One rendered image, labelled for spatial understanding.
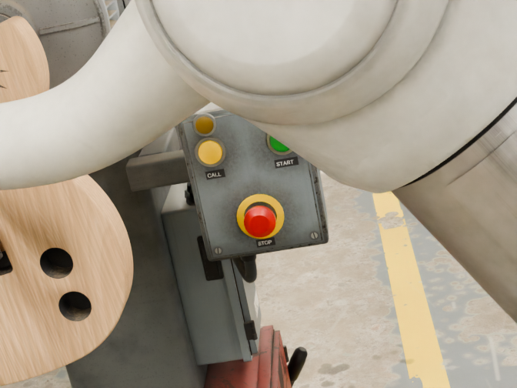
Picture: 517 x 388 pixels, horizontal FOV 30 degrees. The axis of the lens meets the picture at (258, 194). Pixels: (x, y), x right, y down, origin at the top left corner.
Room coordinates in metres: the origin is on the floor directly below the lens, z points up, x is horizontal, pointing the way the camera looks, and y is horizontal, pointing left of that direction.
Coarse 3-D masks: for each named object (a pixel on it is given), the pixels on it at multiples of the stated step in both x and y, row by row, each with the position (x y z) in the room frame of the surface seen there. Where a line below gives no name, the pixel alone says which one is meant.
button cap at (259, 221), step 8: (256, 208) 1.12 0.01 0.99; (264, 208) 1.12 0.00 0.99; (248, 216) 1.12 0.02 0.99; (256, 216) 1.11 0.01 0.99; (264, 216) 1.11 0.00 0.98; (272, 216) 1.12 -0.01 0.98; (248, 224) 1.12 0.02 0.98; (256, 224) 1.11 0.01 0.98; (264, 224) 1.11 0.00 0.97; (272, 224) 1.11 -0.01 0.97; (248, 232) 1.12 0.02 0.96; (256, 232) 1.11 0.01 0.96; (264, 232) 1.11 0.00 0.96
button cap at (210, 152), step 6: (204, 144) 1.14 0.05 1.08; (210, 144) 1.14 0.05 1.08; (216, 144) 1.14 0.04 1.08; (198, 150) 1.14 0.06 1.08; (204, 150) 1.14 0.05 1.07; (210, 150) 1.14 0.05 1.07; (216, 150) 1.14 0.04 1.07; (204, 156) 1.14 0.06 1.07; (210, 156) 1.14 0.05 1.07; (216, 156) 1.14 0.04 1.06; (210, 162) 1.14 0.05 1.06
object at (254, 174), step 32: (192, 128) 1.15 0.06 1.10; (224, 128) 1.14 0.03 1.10; (256, 128) 1.14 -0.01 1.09; (192, 160) 1.15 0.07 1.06; (224, 160) 1.14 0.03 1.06; (256, 160) 1.14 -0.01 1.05; (288, 160) 1.13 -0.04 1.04; (192, 192) 1.16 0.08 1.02; (224, 192) 1.14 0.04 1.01; (256, 192) 1.14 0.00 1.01; (288, 192) 1.14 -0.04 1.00; (320, 192) 1.14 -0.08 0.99; (224, 224) 1.15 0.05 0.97; (288, 224) 1.14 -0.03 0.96; (320, 224) 1.14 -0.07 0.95; (224, 256) 1.15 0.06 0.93; (256, 256) 1.20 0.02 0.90
